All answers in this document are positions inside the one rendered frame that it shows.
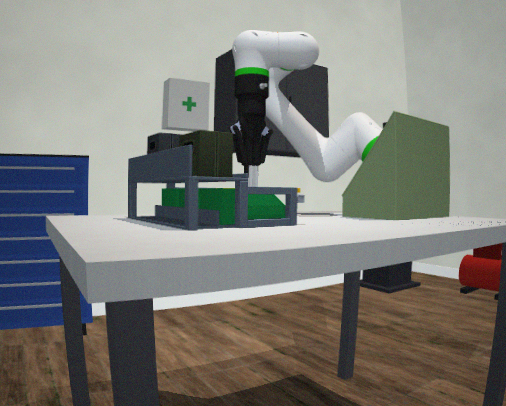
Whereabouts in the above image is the green open bin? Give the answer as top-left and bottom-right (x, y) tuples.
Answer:
(162, 188), (179, 207)
(199, 188), (285, 225)
(179, 188), (199, 209)

